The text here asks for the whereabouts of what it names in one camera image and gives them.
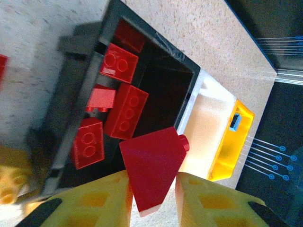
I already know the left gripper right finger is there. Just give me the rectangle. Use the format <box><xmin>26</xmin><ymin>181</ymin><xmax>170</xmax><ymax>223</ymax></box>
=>
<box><xmin>175</xmin><ymin>172</ymin><xmax>292</xmax><ymax>227</ymax></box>

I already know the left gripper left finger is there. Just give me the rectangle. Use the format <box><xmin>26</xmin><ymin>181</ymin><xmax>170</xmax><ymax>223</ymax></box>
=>
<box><xmin>15</xmin><ymin>171</ymin><xmax>134</xmax><ymax>227</ymax></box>

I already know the yellow plastic bin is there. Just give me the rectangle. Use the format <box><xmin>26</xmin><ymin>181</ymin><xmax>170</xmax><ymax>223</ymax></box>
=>
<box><xmin>207</xmin><ymin>99</ymin><xmax>256</xmax><ymax>182</ymax></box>

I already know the red sloped lego brick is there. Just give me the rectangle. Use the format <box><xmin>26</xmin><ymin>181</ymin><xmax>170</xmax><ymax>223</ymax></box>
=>
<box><xmin>118</xmin><ymin>126</ymin><xmax>190</xmax><ymax>218</ymax></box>
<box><xmin>85</xmin><ymin>86</ymin><xmax>117</xmax><ymax>113</ymax></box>

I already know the blue lego brick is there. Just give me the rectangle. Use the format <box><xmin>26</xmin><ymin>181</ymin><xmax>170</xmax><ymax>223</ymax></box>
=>
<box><xmin>229</xmin><ymin>113</ymin><xmax>242</xmax><ymax>133</ymax></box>

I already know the white plastic bin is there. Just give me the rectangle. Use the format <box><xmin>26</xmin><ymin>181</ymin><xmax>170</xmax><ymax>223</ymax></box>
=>
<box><xmin>176</xmin><ymin>70</ymin><xmax>237</xmax><ymax>180</ymax></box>

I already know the long red lego brick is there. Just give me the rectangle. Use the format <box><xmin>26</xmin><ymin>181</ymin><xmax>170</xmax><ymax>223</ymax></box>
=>
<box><xmin>103</xmin><ymin>84</ymin><xmax>149</xmax><ymax>140</ymax></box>
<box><xmin>99</xmin><ymin>42</ymin><xmax>140</xmax><ymax>84</ymax></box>

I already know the black plastic bin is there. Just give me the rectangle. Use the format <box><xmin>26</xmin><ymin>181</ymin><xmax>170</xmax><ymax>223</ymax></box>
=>
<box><xmin>26</xmin><ymin>0</ymin><xmax>202</xmax><ymax>197</ymax></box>

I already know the yellow lego brick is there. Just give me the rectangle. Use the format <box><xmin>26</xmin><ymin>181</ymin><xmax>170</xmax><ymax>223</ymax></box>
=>
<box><xmin>0</xmin><ymin>145</ymin><xmax>35</xmax><ymax>206</ymax></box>

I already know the small red lego brick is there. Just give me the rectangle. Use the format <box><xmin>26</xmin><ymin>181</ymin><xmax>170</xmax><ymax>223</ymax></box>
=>
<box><xmin>0</xmin><ymin>54</ymin><xmax>9</xmax><ymax>88</ymax></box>

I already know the clear tape strip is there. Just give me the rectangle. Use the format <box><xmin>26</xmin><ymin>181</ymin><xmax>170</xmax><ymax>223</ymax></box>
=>
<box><xmin>151</xmin><ymin>28</ymin><xmax>187</xmax><ymax>62</ymax></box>

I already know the aluminium frame post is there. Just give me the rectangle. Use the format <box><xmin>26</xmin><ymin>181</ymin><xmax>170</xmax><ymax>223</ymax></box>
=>
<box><xmin>274</xmin><ymin>70</ymin><xmax>303</xmax><ymax>86</ymax></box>

